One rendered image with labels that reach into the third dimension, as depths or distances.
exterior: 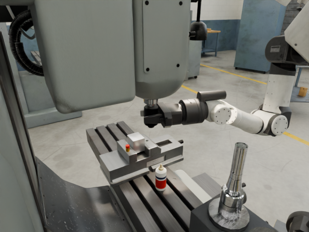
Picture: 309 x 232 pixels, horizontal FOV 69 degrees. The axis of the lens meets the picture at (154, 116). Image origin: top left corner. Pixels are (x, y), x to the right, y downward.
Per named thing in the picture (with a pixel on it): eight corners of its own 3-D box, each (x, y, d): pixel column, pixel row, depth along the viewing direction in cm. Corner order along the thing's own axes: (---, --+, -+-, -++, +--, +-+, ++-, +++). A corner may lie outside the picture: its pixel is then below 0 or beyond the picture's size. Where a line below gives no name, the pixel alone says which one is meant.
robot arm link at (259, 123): (223, 123, 89) (258, 136, 96) (241, 130, 80) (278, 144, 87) (234, 98, 88) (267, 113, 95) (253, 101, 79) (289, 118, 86)
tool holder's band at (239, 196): (235, 205, 46) (235, 201, 45) (216, 191, 49) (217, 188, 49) (248, 194, 48) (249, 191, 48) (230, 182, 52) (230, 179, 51)
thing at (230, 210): (231, 224, 48) (235, 205, 46) (213, 210, 51) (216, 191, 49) (243, 213, 51) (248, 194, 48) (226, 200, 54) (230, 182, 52)
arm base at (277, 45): (295, 73, 92) (294, 46, 93) (327, 62, 80) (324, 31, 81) (264, 70, 88) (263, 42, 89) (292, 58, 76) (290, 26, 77)
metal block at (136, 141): (138, 143, 98) (138, 131, 96) (145, 150, 94) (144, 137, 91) (127, 147, 96) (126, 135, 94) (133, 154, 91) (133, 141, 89)
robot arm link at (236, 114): (196, 107, 85) (222, 118, 90) (206, 118, 77) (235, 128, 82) (204, 92, 83) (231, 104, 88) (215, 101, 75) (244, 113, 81)
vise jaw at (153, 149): (146, 139, 104) (146, 132, 103) (161, 153, 95) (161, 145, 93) (135, 143, 102) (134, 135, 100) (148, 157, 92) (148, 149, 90)
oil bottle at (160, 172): (162, 182, 89) (163, 159, 84) (168, 188, 86) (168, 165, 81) (153, 186, 87) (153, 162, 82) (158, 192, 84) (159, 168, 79)
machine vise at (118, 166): (166, 144, 114) (167, 124, 109) (184, 159, 102) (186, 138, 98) (99, 166, 98) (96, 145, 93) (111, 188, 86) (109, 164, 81)
